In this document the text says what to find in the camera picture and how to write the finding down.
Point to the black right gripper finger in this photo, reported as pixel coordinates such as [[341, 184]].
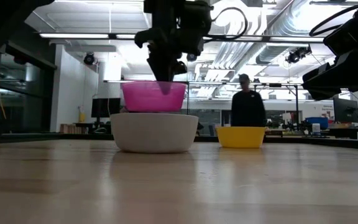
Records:
[[346, 79], [334, 63]]

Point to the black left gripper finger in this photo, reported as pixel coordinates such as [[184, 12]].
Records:
[[181, 68], [165, 68]]

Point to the translucent pink plastic bowl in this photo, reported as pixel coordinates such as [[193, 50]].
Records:
[[141, 98]]

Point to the yellow plastic bowl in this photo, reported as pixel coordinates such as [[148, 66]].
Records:
[[241, 137]]

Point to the black ceiling spotlight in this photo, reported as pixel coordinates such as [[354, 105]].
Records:
[[89, 59], [192, 58], [297, 54]]

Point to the black computer monitor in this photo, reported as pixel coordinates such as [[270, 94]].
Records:
[[345, 110], [104, 107]]

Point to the blue storage bin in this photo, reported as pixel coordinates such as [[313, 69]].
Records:
[[317, 122]]

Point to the white cylinder container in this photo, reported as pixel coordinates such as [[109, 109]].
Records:
[[316, 128]]

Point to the white bowl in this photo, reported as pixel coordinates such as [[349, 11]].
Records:
[[154, 133]]

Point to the person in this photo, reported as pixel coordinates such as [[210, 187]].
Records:
[[247, 109]]

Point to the yellow bottle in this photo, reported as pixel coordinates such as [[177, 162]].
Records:
[[81, 117]]

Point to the black framed glass partition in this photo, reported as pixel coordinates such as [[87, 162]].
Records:
[[26, 93]]

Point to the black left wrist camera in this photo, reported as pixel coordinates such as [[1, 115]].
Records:
[[197, 28]]

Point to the grey ventilation duct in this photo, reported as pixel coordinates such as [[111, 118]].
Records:
[[291, 25]]

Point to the black aluminium table frame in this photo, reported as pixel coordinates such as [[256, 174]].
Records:
[[353, 143]]

